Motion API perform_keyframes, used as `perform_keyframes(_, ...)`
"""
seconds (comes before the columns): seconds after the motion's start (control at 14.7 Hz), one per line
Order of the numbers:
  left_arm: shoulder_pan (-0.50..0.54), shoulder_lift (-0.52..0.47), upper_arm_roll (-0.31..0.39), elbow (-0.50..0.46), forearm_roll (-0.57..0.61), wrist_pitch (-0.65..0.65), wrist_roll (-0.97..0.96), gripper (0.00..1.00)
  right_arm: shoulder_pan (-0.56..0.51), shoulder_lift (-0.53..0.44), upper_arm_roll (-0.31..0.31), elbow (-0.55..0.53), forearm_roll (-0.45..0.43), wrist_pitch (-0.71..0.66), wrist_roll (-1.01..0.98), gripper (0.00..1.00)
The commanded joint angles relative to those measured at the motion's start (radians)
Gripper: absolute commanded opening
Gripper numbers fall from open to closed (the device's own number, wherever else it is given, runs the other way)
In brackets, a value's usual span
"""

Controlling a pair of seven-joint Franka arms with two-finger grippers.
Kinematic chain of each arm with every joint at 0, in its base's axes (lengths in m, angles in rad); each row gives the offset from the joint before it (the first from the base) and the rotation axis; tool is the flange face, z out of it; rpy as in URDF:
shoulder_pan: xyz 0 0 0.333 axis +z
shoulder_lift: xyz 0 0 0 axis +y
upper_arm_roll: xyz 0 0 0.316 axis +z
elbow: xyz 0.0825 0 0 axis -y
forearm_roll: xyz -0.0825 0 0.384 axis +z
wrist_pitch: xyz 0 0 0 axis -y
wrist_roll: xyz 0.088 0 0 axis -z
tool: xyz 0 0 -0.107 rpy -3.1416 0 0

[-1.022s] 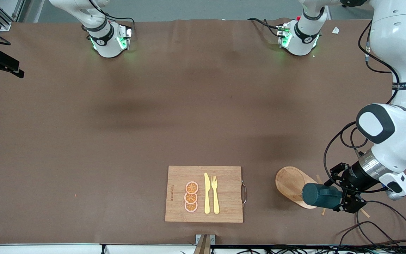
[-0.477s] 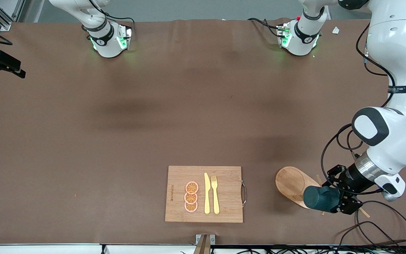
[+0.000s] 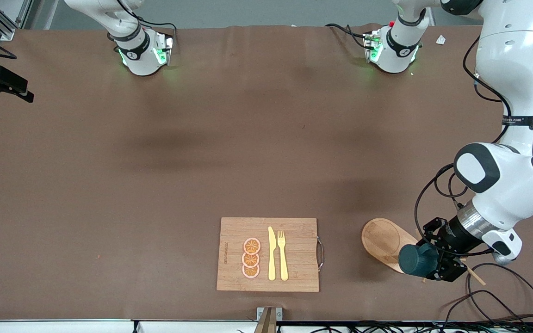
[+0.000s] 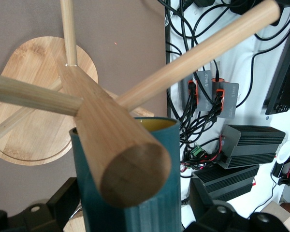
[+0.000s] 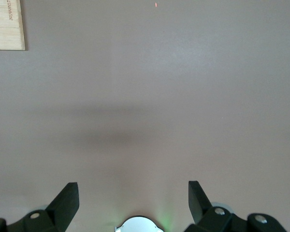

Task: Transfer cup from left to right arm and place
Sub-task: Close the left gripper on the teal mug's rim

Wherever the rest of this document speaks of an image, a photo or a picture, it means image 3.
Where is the black looped cable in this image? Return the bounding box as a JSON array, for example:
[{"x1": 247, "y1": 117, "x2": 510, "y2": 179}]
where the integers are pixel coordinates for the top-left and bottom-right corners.
[{"x1": 442, "y1": 263, "x2": 533, "y2": 324}]

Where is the brown table cover sheet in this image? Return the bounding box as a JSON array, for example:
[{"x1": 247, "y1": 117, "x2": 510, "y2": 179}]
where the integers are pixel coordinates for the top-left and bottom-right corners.
[{"x1": 0, "y1": 24, "x2": 533, "y2": 322}]

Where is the aluminium frame profile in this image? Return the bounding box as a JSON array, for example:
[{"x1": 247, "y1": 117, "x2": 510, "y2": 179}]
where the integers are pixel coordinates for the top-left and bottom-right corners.
[{"x1": 0, "y1": 0, "x2": 33, "y2": 41}]

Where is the yellow plastic knife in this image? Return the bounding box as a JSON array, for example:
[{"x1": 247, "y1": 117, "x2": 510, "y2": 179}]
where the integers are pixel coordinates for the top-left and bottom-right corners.
[{"x1": 268, "y1": 226, "x2": 277, "y2": 281}]

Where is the yellow plastic fork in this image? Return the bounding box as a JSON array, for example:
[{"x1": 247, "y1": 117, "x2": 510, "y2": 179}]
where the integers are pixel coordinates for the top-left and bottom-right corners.
[{"x1": 278, "y1": 230, "x2": 289, "y2": 282}]

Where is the aluminium camera post with bracket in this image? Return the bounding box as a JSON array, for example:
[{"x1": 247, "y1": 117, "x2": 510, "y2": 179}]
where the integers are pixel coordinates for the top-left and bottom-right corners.
[{"x1": 256, "y1": 307, "x2": 283, "y2": 333}]

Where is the black cable bundle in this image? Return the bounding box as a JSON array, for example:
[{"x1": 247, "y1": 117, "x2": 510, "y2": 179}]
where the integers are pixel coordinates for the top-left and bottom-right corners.
[{"x1": 236, "y1": 321, "x2": 533, "y2": 333}]

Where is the bamboo cutting board, metal handle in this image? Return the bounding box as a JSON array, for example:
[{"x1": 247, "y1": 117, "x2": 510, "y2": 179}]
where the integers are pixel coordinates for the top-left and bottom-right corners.
[{"x1": 216, "y1": 217, "x2": 325, "y2": 293}]

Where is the black arm base cable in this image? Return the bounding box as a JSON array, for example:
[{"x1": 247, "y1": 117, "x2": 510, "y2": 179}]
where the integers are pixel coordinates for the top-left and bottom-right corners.
[
  {"x1": 118, "y1": 0, "x2": 178, "y2": 47},
  {"x1": 325, "y1": 23, "x2": 370, "y2": 49}
]

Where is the teal cup with yellow inside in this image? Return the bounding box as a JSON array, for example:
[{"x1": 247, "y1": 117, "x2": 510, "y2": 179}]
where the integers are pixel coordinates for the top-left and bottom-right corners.
[{"x1": 398, "y1": 244, "x2": 440, "y2": 277}]

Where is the black left arm base cable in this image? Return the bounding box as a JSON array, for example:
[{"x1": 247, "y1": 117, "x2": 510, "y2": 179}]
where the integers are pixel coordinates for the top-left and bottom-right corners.
[{"x1": 325, "y1": 23, "x2": 370, "y2": 49}]

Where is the wooden mug tree stand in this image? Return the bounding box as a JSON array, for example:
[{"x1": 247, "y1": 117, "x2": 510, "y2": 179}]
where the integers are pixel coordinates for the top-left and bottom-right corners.
[{"x1": 361, "y1": 218, "x2": 486, "y2": 287}]

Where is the black right arm base cable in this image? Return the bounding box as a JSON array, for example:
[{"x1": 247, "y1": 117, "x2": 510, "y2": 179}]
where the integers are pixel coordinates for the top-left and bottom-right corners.
[{"x1": 118, "y1": 0, "x2": 178, "y2": 47}]

